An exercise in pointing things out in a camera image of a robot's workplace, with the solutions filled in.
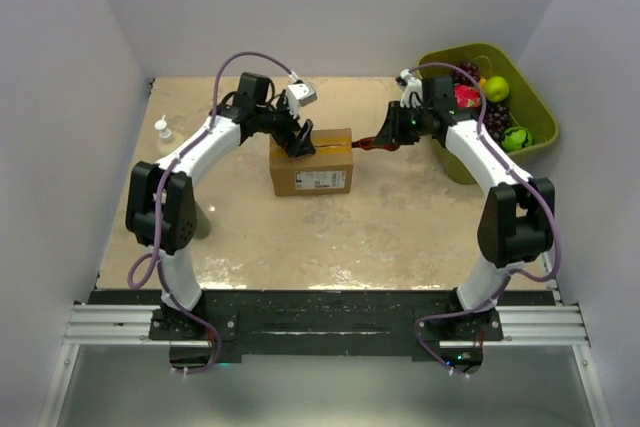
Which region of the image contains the green apple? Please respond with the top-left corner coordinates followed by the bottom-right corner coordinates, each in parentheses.
top-left (482, 76), bottom-right (511, 103)

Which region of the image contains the red black utility knife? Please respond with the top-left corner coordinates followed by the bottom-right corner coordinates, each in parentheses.
top-left (351, 137), bottom-right (400, 152)

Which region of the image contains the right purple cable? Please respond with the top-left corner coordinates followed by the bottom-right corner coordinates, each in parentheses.
top-left (407, 62), bottom-right (563, 283)

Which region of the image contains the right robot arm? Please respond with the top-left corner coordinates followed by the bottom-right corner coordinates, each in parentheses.
top-left (371, 69), bottom-right (560, 340)

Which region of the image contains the dark grape bunch top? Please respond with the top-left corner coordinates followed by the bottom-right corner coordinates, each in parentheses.
top-left (452, 62), bottom-right (481, 85)

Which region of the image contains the grey cylindrical bottle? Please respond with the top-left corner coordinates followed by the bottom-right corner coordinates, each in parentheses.
top-left (194, 204), bottom-right (211, 240)

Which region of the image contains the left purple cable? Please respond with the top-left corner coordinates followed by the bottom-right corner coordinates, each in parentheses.
top-left (127, 51), bottom-right (301, 288)

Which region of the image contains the purple grape bunch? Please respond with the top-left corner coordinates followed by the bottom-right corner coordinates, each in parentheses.
top-left (483, 102), bottom-right (512, 143)

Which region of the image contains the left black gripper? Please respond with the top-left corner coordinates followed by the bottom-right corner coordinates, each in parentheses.
top-left (256, 93), bottom-right (316, 158)

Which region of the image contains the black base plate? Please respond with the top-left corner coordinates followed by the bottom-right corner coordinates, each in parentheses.
top-left (89, 289), bottom-right (503, 363)

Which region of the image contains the purple cable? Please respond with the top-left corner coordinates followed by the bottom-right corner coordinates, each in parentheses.
top-left (407, 62), bottom-right (563, 283)
top-left (127, 51), bottom-right (301, 288)

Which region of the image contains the green plastic basket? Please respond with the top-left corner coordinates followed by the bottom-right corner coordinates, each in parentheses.
top-left (418, 43), bottom-right (559, 165)

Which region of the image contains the aluminium rail frame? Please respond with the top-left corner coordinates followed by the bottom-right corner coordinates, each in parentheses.
top-left (64, 304), bottom-right (590, 347)

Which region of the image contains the pink dragon fruit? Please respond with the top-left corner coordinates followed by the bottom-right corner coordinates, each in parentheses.
top-left (454, 84), bottom-right (482, 110)

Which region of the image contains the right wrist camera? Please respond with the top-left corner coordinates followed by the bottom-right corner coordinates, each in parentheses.
top-left (395, 69), bottom-right (423, 108)

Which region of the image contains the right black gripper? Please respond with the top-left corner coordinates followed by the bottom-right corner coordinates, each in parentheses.
top-left (376, 101), bottom-right (434, 146)

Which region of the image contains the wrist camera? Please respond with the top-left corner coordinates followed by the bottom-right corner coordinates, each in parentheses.
top-left (285, 81), bottom-right (317, 109)
top-left (395, 69), bottom-right (423, 108)

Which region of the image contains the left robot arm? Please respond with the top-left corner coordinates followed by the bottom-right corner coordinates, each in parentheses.
top-left (125, 73), bottom-right (317, 339)

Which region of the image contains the brown cardboard express box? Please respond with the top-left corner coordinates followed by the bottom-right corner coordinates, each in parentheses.
top-left (269, 128), bottom-right (354, 197)

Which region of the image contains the green striped melon ball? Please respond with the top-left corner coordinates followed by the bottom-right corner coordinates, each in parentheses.
top-left (500, 126), bottom-right (534, 153)

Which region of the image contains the cream pump soap bottle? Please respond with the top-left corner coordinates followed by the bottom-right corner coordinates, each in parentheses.
top-left (154, 115), bottom-right (176, 155)

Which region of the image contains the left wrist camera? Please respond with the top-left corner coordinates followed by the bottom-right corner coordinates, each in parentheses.
top-left (285, 81), bottom-right (317, 109)

